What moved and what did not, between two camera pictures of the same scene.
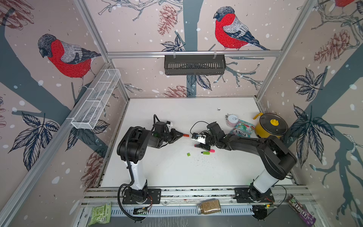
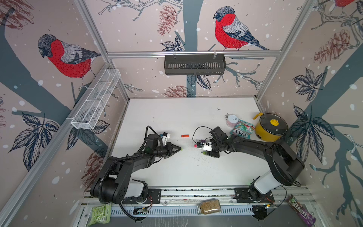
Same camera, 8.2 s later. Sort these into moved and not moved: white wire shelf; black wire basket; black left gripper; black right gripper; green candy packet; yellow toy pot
Moved: black left gripper; black right gripper
Not moved: white wire shelf; green candy packet; yellow toy pot; black wire basket
